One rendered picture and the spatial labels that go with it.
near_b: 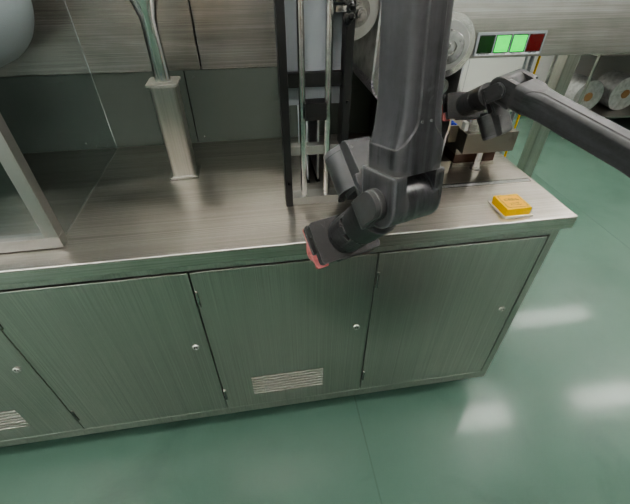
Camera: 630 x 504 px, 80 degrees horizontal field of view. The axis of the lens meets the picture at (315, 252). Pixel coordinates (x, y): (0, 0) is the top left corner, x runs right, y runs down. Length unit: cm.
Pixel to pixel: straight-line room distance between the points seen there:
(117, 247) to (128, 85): 61
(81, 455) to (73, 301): 80
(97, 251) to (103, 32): 68
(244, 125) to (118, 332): 78
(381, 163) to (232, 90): 102
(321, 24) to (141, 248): 63
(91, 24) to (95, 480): 147
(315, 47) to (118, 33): 67
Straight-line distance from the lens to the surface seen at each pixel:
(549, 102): 93
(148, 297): 106
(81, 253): 101
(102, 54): 141
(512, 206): 110
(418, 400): 171
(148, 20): 111
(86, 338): 122
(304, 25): 91
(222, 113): 140
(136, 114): 145
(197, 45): 135
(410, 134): 38
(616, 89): 473
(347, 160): 48
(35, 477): 182
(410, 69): 38
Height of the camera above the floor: 145
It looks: 40 degrees down
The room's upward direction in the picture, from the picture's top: straight up
